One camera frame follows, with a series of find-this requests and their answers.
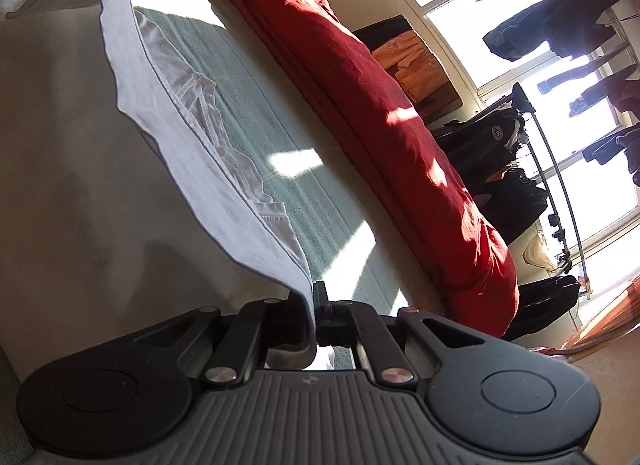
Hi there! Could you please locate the metal clothes drying rack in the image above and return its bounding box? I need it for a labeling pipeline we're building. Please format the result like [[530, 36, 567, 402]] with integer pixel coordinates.
[[510, 82, 593, 301]]

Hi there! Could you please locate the red duvet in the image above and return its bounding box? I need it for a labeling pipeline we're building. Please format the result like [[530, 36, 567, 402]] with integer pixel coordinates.
[[192, 0, 520, 338]]

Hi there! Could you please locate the beige hanging cloth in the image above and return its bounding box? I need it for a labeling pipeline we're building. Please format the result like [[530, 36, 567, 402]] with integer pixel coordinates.
[[522, 230, 560, 272]]

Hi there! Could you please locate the dark storage box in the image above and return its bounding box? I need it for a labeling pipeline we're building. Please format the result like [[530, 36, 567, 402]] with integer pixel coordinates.
[[352, 15, 463, 126]]

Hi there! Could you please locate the black jacket with round badge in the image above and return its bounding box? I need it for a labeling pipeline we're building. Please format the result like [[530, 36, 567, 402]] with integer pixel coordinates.
[[432, 105, 528, 178]]

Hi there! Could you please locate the white printed t-shirt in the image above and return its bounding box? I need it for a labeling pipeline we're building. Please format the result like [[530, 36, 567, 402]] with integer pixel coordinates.
[[0, 0, 337, 381]]

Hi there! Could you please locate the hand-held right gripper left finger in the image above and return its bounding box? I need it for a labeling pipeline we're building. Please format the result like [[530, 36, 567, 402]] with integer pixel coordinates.
[[132, 292, 313, 388]]

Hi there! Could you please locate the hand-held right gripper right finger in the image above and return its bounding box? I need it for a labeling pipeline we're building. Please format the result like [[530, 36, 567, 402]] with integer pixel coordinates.
[[312, 281, 486, 388]]

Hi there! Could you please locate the orange folded cloth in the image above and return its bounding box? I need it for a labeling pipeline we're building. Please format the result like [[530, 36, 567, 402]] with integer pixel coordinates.
[[372, 30, 453, 102]]

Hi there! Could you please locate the row of hanging dark clothes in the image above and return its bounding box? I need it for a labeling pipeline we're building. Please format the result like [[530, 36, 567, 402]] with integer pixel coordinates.
[[417, 0, 640, 178]]

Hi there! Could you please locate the black garment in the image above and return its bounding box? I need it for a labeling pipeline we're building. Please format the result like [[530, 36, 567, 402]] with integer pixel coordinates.
[[500, 275, 583, 342], [475, 167, 551, 246]]

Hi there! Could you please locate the orange striped curtain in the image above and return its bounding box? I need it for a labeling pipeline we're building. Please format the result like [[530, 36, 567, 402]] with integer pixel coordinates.
[[540, 280, 640, 358]]

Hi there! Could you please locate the window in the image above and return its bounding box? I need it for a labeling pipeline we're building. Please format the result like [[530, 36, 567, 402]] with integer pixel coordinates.
[[367, 0, 640, 256]]

